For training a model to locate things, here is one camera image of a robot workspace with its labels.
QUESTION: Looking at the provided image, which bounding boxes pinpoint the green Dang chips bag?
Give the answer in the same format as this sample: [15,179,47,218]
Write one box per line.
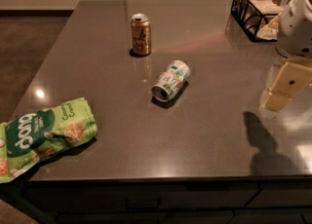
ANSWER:
[0,97,98,184]

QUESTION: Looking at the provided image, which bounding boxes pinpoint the gold LaCroix can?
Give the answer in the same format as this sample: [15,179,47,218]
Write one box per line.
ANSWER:
[131,13,151,56]

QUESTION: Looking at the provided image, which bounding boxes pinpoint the wooden blocks in basket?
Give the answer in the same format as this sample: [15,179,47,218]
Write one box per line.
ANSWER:
[244,0,284,41]

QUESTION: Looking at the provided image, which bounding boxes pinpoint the white green 7up can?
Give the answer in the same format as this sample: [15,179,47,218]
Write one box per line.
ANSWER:
[151,60,190,102]

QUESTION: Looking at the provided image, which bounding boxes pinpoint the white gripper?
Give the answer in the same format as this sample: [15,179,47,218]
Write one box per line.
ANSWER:
[262,0,312,111]

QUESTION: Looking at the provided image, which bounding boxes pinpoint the black wire basket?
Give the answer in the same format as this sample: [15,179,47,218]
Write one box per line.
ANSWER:
[231,0,284,42]

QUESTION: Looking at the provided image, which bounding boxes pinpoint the dark cabinet drawers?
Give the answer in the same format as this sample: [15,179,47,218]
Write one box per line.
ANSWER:
[23,181,312,224]

